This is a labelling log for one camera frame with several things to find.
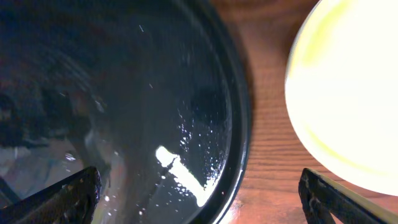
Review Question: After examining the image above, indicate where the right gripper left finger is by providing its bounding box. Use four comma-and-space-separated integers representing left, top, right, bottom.
1, 166, 101, 224

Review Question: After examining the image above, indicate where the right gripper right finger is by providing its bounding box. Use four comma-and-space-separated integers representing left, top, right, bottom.
298, 168, 397, 224

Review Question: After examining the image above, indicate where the black round tray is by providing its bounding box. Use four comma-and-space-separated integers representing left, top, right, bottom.
1, 0, 251, 223

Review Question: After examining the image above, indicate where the yellow plate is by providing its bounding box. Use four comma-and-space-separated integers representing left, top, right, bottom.
285, 0, 397, 195

